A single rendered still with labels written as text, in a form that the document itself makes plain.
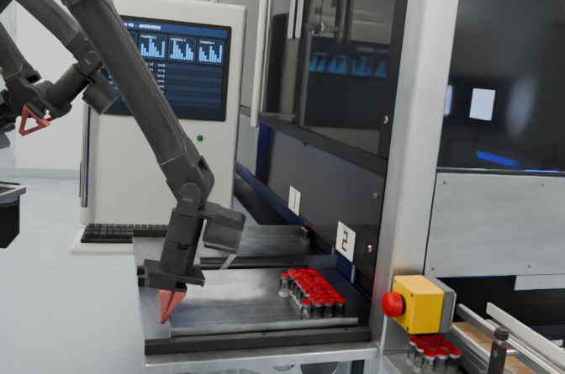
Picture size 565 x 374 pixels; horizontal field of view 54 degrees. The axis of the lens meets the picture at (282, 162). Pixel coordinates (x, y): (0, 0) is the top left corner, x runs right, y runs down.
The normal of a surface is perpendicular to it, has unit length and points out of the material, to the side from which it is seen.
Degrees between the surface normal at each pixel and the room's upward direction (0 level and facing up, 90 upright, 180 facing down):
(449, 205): 90
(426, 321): 90
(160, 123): 95
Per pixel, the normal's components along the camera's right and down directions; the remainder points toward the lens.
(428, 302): 0.29, 0.18
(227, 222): -0.03, 0.29
